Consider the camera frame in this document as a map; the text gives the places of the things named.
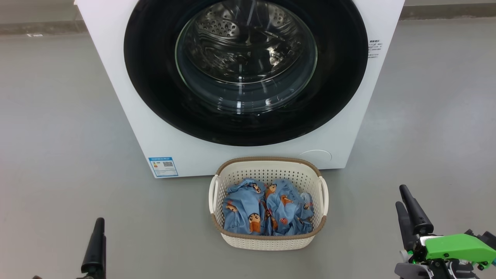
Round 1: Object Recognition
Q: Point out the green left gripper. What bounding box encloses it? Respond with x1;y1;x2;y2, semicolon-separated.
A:
76;218;107;279

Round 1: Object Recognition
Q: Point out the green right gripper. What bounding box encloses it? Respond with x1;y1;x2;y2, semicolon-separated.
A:
394;184;496;279

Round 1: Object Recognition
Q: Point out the black glass washer door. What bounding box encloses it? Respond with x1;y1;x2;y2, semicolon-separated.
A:
124;0;369;147

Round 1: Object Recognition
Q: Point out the white front-load washing machine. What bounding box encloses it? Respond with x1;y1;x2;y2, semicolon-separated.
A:
74;0;405;179

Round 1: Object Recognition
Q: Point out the stainless steel washing machine drum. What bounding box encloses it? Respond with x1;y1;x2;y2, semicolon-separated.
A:
176;0;317;113

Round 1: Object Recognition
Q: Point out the blue energy label sticker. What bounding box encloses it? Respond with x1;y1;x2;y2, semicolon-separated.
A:
148;157;179;178

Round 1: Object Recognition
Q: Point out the round white filter cover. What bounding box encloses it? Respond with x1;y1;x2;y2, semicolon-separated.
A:
298;150;332;163

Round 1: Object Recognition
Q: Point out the cream perforated laundry basket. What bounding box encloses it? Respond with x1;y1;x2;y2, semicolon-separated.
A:
208;157;329;250

